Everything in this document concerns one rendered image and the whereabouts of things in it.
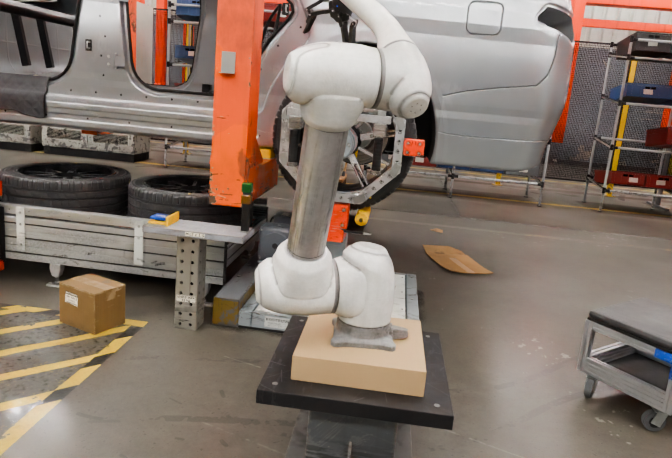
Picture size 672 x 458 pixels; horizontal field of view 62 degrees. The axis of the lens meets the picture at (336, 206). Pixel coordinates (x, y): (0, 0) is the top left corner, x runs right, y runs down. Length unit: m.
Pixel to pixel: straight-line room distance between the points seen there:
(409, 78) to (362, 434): 0.98
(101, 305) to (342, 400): 1.32
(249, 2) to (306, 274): 1.37
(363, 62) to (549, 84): 1.89
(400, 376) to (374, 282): 0.25
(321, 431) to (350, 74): 0.99
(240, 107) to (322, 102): 1.29
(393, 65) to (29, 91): 2.61
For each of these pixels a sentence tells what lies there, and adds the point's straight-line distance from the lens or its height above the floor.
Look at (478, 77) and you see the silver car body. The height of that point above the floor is 1.19.
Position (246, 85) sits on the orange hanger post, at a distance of 2.44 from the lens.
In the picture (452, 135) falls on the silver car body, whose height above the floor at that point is 0.90.
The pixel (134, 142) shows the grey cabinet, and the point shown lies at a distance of 7.30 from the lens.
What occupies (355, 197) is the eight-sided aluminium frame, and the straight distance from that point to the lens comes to 2.46.
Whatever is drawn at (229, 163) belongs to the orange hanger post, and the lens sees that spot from 2.48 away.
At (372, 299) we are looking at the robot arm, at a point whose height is 0.51.
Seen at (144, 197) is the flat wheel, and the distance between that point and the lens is 2.90.
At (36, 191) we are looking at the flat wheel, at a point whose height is 0.44.
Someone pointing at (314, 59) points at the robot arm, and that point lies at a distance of 1.17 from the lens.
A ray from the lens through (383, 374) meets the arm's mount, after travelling 1.51.
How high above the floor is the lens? 1.05
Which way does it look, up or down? 11 degrees down
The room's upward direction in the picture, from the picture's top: 5 degrees clockwise
